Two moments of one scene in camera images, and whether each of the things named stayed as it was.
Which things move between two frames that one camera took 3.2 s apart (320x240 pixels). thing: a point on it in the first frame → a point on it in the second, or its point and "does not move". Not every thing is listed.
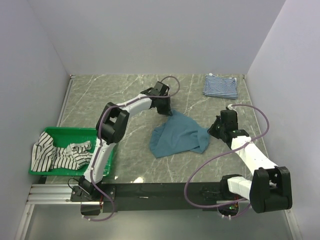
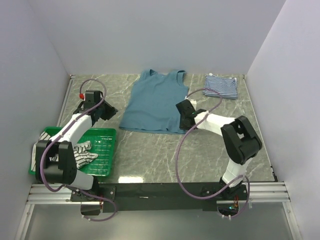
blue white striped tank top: x=219 y=87 does not move
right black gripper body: x=217 y=128 → x=182 y=125
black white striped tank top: x=46 y=156 does not move
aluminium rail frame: x=51 y=194 does not move
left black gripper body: x=163 y=106 → x=99 y=107
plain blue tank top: x=180 y=133 → x=151 y=106
